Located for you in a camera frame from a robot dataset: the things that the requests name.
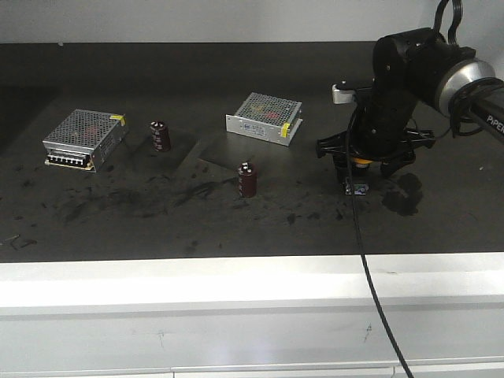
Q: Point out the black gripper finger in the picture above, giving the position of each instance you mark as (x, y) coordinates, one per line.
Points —
(388, 168)
(341, 164)

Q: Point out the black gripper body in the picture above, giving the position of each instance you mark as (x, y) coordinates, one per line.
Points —
(401, 153)

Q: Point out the yellow mushroom push button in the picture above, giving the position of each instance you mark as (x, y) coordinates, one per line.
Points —
(356, 182)

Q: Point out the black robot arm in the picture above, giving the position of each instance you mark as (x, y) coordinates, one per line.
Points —
(411, 67)

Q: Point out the slim silver power supply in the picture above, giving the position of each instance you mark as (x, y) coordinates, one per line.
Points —
(267, 118)

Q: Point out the dark brown capacitor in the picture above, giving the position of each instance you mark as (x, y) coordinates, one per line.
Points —
(160, 136)
(247, 181)

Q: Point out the silver mesh power supply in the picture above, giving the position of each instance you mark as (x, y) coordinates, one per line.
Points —
(85, 139)

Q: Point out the small metal pin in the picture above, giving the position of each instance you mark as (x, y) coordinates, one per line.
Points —
(11, 238)

